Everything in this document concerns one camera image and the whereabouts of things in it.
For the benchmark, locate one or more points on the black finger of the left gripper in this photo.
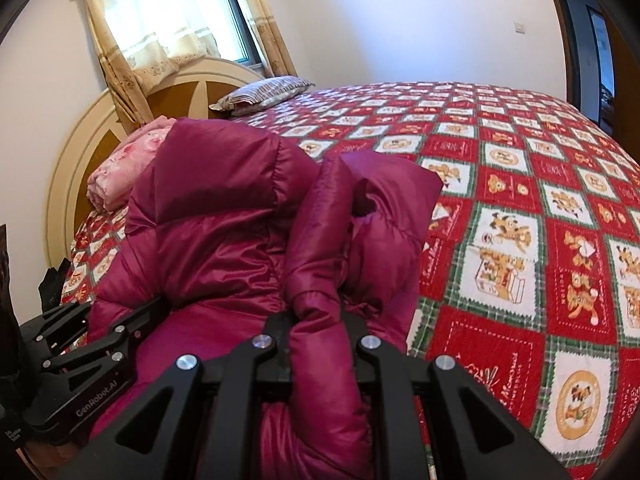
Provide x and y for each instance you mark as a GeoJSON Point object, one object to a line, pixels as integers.
{"type": "Point", "coordinates": [125, 336]}
{"type": "Point", "coordinates": [49, 334]}

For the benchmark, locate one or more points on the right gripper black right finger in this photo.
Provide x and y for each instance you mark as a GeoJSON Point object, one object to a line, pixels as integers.
{"type": "Point", "coordinates": [432, 419]}

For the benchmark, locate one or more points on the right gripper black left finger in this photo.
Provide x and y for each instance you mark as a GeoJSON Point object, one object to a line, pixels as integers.
{"type": "Point", "coordinates": [199, 420]}

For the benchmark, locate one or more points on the magenta puffer jacket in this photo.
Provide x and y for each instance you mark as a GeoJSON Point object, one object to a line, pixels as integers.
{"type": "Point", "coordinates": [233, 224]}

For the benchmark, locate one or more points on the pink folded blanket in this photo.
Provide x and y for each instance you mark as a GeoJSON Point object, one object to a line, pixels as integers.
{"type": "Point", "coordinates": [109, 186]}

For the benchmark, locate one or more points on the red checkered bedspread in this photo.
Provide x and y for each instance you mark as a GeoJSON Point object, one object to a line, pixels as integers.
{"type": "Point", "coordinates": [529, 276]}

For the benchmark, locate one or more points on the cream wooden headboard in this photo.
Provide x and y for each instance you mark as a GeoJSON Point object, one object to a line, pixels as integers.
{"type": "Point", "coordinates": [188, 93]}

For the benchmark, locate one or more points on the grey plaid pillow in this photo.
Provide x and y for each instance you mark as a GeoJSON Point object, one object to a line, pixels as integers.
{"type": "Point", "coordinates": [260, 95]}

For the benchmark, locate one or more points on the right beige curtain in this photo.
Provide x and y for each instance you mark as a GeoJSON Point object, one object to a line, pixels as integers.
{"type": "Point", "coordinates": [277, 59]}

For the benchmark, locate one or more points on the beige curtain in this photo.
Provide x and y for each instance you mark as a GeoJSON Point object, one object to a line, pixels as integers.
{"type": "Point", "coordinates": [139, 43]}
{"type": "Point", "coordinates": [277, 59]}

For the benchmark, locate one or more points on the left beige curtain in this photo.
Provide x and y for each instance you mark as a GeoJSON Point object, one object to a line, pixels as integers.
{"type": "Point", "coordinates": [139, 43]}

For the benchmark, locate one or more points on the brown wooden door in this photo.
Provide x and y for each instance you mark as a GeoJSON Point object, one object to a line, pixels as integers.
{"type": "Point", "coordinates": [626, 94]}

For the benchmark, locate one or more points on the window with dark frame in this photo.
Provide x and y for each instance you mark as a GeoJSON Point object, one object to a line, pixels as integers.
{"type": "Point", "coordinates": [230, 30]}

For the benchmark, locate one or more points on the white wall switch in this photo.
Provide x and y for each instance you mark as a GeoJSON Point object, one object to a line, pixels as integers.
{"type": "Point", "coordinates": [519, 28]}

